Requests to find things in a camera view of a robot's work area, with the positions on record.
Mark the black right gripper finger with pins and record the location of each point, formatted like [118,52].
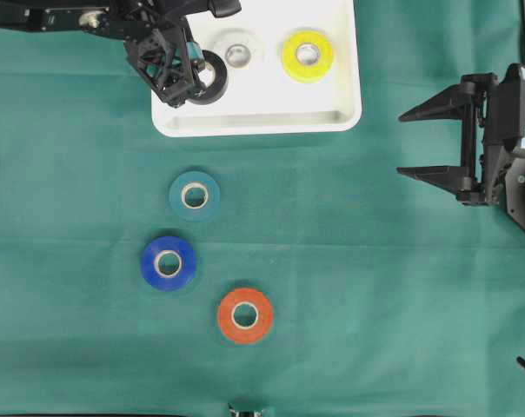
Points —
[445,104]
[456,180]

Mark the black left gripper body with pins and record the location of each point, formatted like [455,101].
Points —
[135,20]

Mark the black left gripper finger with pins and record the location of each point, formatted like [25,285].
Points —
[169,61]

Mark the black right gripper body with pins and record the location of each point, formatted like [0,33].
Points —
[499,108]

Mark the black tape roll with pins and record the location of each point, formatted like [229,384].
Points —
[210,92]

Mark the white tape roll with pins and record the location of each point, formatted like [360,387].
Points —
[241,50]

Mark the yellow tape roll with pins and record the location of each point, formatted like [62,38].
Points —
[307,56]

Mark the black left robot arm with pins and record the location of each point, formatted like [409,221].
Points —
[91,17]

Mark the white plastic case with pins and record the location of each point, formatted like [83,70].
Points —
[268,101]

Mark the teal tape roll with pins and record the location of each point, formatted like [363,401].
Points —
[194,196]

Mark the blue tape roll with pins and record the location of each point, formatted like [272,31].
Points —
[168,263]

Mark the red tape roll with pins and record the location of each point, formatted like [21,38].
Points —
[245,316]

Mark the green table cloth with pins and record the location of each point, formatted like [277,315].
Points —
[390,298]

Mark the metal object bottom edge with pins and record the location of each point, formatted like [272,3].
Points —
[249,412]

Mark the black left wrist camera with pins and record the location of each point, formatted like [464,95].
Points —
[218,8]

